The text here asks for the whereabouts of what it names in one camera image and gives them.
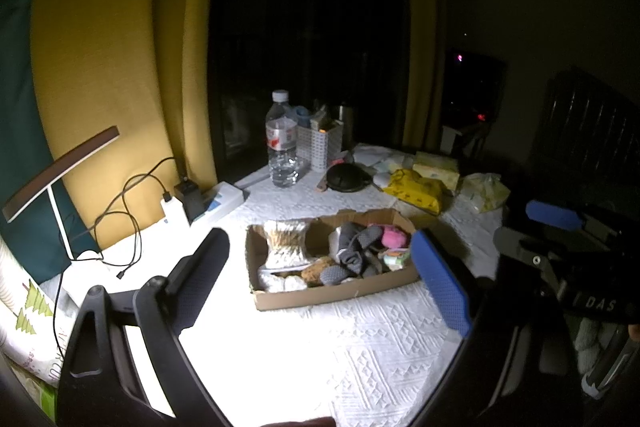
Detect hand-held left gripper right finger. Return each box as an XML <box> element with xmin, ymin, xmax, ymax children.
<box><xmin>410</xmin><ymin>229</ymin><xmax>592</xmax><ymax>427</ymax></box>

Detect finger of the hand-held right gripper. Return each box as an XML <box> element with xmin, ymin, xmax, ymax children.
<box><xmin>525</xmin><ymin>199</ymin><xmax>587</xmax><ymax>233</ymax></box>
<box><xmin>492</xmin><ymin>226</ymin><xmax>567</xmax><ymax>273</ymax></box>

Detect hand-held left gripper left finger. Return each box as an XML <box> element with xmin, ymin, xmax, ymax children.
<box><xmin>56</xmin><ymin>227</ymin><xmax>231</xmax><ymax>427</ymax></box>

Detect small tissue packet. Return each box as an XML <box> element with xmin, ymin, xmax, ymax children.
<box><xmin>382</xmin><ymin>247</ymin><xmax>414</xmax><ymax>273</ymax></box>

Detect pink plush toy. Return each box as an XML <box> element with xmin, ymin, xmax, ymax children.
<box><xmin>367</xmin><ymin>223</ymin><xmax>409</xmax><ymax>252</ymax></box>

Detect white fuzzy item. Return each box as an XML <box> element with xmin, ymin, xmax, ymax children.
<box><xmin>257</xmin><ymin>269</ymin><xmax>306</xmax><ymax>293</ymax></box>

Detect grey sock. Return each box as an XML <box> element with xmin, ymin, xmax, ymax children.
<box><xmin>320</xmin><ymin>252</ymin><xmax>384</xmax><ymax>287</ymax></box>
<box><xmin>327</xmin><ymin>224</ymin><xmax>385</xmax><ymax>266</ymax></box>

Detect cardboard box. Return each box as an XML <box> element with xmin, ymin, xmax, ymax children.
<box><xmin>244</xmin><ymin>207</ymin><xmax>426</xmax><ymax>312</ymax></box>

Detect brown soft item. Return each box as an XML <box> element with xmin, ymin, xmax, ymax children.
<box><xmin>299</xmin><ymin>255</ymin><xmax>337</xmax><ymax>283</ymax></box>

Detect white soft packs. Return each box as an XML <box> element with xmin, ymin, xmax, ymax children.
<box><xmin>352</xmin><ymin>146</ymin><xmax>416</xmax><ymax>178</ymax></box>

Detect pale yellow plastic bag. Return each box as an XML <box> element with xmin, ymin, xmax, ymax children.
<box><xmin>457</xmin><ymin>172</ymin><xmax>511</xmax><ymax>216</ymax></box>

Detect white power bank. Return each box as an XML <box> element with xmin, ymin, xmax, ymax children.
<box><xmin>160</xmin><ymin>199</ymin><xmax>191</xmax><ymax>228</ymax></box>

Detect black power adapter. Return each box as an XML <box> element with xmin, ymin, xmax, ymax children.
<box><xmin>173</xmin><ymin>179</ymin><xmax>206</xmax><ymax>223</ymax></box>

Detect white and blue box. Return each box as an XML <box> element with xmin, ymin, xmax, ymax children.
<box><xmin>192</xmin><ymin>181</ymin><xmax>251</xmax><ymax>226</ymax></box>

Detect clear pack of cotton swabs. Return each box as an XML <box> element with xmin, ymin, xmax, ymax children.
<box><xmin>259</xmin><ymin>219</ymin><xmax>314</xmax><ymax>273</ymax></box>

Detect dark ribbed radiator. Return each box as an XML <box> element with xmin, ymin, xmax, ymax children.
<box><xmin>530</xmin><ymin>67</ymin><xmax>636</xmax><ymax>188</ymax></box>

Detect yellow wipes packet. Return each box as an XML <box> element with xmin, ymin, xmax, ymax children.
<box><xmin>382</xmin><ymin>167</ymin><xmax>454</xmax><ymax>216</ymax></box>

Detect white embossed tablecloth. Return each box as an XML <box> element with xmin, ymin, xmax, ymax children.
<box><xmin>65</xmin><ymin>142</ymin><xmax>506</xmax><ymax>427</ymax></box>

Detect pale yellow tissue pack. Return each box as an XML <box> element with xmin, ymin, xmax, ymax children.
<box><xmin>412</xmin><ymin>150</ymin><xmax>461</xmax><ymax>193</ymax></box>

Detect white stool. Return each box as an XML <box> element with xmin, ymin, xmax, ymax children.
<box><xmin>441</xmin><ymin>123</ymin><xmax>489</xmax><ymax>158</ymax></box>

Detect black round case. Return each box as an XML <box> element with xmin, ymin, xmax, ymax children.
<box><xmin>317</xmin><ymin>161</ymin><xmax>374</xmax><ymax>194</ymax></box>

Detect clear plastic water bottle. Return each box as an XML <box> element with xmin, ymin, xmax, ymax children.
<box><xmin>265</xmin><ymin>90</ymin><xmax>301</xmax><ymax>188</ymax></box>

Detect dark television screen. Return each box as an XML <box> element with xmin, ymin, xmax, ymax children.
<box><xmin>442</xmin><ymin>48</ymin><xmax>509</xmax><ymax>123</ymax></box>

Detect white woven plastic basket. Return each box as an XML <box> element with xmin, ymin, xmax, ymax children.
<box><xmin>296</xmin><ymin>122</ymin><xmax>346</xmax><ymax>173</ymax></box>

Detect white desk lamp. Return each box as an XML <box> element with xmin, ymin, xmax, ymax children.
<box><xmin>2</xmin><ymin>126</ymin><xmax>121</xmax><ymax>273</ymax></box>

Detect tree print pillow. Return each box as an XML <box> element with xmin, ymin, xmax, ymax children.
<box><xmin>0</xmin><ymin>237</ymin><xmax>81</xmax><ymax>388</ymax></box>

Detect steel thermos cup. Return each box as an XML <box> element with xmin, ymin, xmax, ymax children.
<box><xmin>334</xmin><ymin>103</ymin><xmax>356</xmax><ymax>143</ymax></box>

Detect brown packets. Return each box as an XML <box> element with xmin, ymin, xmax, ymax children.
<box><xmin>309</xmin><ymin>104</ymin><xmax>336</xmax><ymax>130</ymax></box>

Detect yellow curtain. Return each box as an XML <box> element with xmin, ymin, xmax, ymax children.
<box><xmin>30</xmin><ymin>0</ymin><xmax>229</xmax><ymax>253</ymax></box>
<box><xmin>402</xmin><ymin>0</ymin><xmax>449</xmax><ymax>153</ymax></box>

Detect green headboard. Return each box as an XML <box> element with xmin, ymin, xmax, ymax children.
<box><xmin>0</xmin><ymin>0</ymin><xmax>99</xmax><ymax>283</ymax></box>

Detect black charging cable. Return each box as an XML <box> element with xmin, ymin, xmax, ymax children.
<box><xmin>94</xmin><ymin>156</ymin><xmax>186</xmax><ymax>282</ymax></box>

